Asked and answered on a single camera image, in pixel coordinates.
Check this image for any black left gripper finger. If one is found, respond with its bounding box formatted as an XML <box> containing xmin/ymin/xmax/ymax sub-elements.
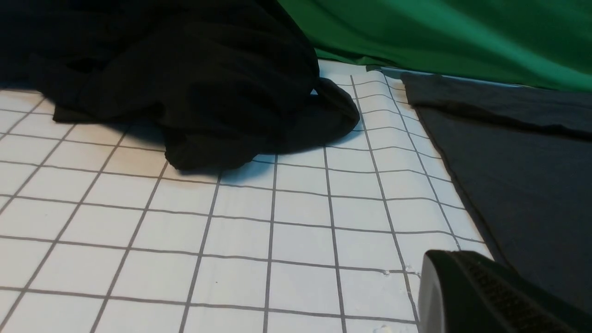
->
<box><xmin>417</xmin><ymin>249</ymin><xmax>592</xmax><ymax>333</ymax></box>

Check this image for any gray long sleeve shirt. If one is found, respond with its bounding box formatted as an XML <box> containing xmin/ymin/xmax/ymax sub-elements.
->
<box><xmin>401</xmin><ymin>73</ymin><xmax>592</xmax><ymax>313</ymax></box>

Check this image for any green backdrop cloth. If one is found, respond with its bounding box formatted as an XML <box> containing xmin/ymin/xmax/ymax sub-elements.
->
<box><xmin>280</xmin><ymin>0</ymin><xmax>592</xmax><ymax>92</ymax></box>

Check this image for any black clothes pile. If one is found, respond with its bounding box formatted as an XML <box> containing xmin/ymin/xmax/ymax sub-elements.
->
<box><xmin>0</xmin><ymin>0</ymin><xmax>361</xmax><ymax>171</ymax></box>

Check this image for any white grid table cover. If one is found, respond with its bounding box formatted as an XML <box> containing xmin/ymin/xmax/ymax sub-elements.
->
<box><xmin>0</xmin><ymin>62</ymin><xmax>490</xmax><ymax>333</ymax></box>

